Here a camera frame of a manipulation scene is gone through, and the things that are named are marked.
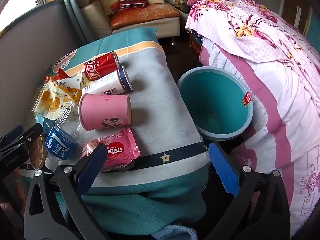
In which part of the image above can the white and blue can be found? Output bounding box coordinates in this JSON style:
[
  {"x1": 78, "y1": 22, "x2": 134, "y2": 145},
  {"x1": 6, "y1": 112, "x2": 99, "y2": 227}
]
[{"x1": 82, "y1": 65, "x2": 133, "y2": 96}]

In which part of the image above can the light blue towel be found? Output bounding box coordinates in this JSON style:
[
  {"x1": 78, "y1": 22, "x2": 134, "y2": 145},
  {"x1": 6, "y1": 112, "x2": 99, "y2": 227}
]
[{"x1": 147, "y1": 225, "x2": 198, "y2": 240}]

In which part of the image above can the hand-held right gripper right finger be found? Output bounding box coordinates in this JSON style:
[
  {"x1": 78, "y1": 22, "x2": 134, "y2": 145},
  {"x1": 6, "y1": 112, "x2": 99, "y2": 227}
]
[{"x1": 208, "y1": 142, "x2": 291, "y2": 240}]

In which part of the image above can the pink wafer packet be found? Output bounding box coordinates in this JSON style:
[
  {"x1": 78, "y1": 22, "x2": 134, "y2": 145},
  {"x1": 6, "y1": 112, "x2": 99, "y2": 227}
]
[{"x1": 81, "y1": 128, "x2": 141, "y2": 172}]

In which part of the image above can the yellow cartoon pillow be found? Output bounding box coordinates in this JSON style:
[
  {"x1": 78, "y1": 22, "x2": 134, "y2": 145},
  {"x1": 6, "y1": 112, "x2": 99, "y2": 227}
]
[{"x1": 101, "y1": 0, "x2": 123, "y2": 16}]

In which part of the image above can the round colourful lid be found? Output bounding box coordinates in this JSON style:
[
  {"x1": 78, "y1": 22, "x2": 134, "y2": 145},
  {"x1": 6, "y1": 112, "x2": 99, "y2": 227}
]
[{"x1": 29, "y1": 134, "x2": 47, "y2": 170}]

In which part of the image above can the orange seat cushion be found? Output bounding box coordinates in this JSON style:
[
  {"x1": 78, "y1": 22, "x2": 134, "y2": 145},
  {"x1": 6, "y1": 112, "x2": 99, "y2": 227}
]
[{"x1": 110, "y1": 3, "x2": 180, "y2": 30}]

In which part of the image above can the yellow snack packet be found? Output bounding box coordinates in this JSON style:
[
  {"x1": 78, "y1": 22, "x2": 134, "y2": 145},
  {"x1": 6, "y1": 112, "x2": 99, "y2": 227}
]
[{"x1": 31, "y1": 77, "x2": 83, "y2": 120}]

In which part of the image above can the red snack packet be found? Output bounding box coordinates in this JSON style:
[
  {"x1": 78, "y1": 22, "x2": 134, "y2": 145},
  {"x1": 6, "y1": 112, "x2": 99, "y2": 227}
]
[{"x1": 44, "y1": 67, "x2": 70, "y2": 83}]

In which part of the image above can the pink paper cup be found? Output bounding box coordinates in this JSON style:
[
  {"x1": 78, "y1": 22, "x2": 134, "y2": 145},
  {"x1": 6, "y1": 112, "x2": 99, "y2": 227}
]
[{"x1": 78, "y1": 93, "x2": 132, "y2": 131}]

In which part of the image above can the red cola can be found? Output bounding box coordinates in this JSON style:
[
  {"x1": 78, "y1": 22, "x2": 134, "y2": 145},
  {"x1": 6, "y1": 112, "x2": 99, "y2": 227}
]
[{"x1": 83, "y1": 51, "x2": 120, "y2": 82}]

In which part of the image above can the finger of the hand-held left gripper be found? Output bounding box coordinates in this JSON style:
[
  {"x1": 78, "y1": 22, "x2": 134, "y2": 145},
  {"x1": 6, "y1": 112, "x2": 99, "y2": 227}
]
[
  {"x1": 0, "y1": 124, "x2": 24, "y2": 148},
  {"x1": 10, "y1": 123, "x2": 43, "y2": 148}
]

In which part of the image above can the clear water bottle blue label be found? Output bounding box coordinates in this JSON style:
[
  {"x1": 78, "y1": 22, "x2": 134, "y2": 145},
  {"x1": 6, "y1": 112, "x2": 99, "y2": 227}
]
[{"x1": 44, "y1": 100, "x2": 84, "y2": 170}]

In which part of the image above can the white medicine box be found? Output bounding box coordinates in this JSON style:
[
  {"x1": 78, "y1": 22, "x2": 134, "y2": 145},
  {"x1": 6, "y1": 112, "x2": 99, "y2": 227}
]
[{"x1": 60, "y1": 76, "x2": 87, "y2": 90}]

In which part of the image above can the teal plastic bin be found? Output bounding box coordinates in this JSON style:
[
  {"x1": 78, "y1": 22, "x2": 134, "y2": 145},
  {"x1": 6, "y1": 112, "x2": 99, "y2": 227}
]
[{"x1": 177, "y1": 67, "x2": 254, "y2": 141}]

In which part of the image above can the grey curtain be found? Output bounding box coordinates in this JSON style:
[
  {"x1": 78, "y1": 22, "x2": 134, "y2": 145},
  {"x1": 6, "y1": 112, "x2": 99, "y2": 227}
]
[{"x1": 60, "y1": 0, "x2": 87, "y2": 43}]

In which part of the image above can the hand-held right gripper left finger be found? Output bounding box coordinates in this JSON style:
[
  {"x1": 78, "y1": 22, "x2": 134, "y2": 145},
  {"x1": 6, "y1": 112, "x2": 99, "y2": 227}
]
[{"x1": 24, "y1": 142, "x2": 110, "y2": 240}]

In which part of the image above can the pink and white bedsheet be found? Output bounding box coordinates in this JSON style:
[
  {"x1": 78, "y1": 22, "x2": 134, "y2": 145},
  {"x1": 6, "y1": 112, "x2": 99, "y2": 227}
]
[{"x1": 199, "y1": 37, "x2": 320, "y2": 238}]

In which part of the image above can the grey headboard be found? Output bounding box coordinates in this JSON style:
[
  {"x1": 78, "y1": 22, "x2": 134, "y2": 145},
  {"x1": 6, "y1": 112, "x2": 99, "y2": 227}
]
[{"x1": 0, "y1": 2, "x2": 73, "y2": 130}]

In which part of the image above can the floral pink quilt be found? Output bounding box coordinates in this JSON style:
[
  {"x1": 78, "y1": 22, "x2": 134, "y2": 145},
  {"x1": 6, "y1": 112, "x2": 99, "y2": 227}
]
[{"x1": 185, "y1": 0, "x2": 320, "y2": 100}]

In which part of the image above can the wooden furniture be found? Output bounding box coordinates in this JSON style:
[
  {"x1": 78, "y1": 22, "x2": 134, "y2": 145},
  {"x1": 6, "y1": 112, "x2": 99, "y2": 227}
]
[{"x1": 282, "y1": 0, "x2": 320, "y2": 43}]

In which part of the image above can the cream leather sofa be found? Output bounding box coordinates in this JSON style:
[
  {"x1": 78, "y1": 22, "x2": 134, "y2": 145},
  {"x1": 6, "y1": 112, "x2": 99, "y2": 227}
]
[{"x1": 75, "y1": 0, "x2": 180, "y2": 40}]

